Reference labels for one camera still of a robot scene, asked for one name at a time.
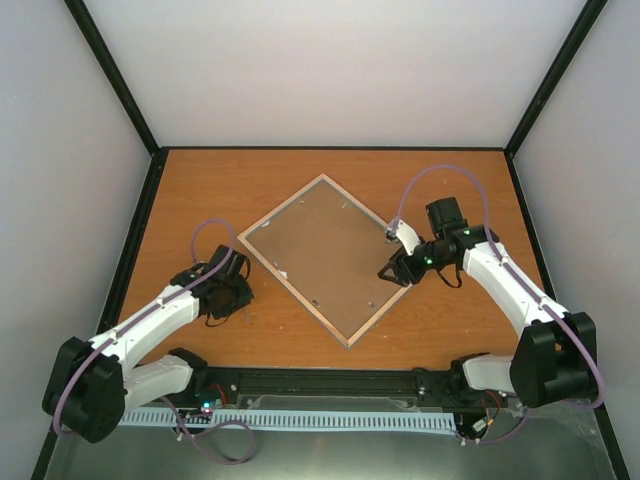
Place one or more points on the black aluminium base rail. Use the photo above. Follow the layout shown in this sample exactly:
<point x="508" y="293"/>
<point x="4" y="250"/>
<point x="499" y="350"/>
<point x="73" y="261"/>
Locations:
<point x="418" y="386"/>

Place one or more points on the blue picture frame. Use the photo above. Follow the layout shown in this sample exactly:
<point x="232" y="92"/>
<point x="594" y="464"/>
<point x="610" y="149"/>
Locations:
<point x="325" y="260"/>

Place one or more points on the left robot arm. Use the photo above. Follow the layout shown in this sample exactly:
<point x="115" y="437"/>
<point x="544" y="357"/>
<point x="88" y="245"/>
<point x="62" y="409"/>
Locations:
<point x="95" y="382"/>

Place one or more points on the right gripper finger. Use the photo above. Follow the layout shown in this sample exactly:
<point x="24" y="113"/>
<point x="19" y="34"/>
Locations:
<point x="399" y="258"/>
<point x="395" y="274"/>

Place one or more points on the blue slotted cable duct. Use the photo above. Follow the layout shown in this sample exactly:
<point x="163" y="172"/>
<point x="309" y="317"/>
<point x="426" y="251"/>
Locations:
<point x="325" y="421"/>

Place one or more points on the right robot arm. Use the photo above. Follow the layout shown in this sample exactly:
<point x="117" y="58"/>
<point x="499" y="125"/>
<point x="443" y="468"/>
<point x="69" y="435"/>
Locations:
<point x="555" y="357"/>

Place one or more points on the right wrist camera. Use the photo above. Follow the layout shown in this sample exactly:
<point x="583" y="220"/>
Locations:
<point x="398" y="231"/>

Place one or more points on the brown frame backing board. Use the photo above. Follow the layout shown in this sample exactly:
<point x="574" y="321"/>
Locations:
<point x="322" y="260"/>

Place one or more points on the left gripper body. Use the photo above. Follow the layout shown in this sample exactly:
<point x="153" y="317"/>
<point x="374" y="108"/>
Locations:
<point x="234" y="299"/>

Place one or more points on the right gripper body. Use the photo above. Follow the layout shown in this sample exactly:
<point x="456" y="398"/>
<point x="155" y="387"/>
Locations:
<point x="416" y="272"/>

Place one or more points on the small lit circuit board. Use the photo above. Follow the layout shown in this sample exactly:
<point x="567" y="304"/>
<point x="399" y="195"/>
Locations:
<point x="211" y="398"/>

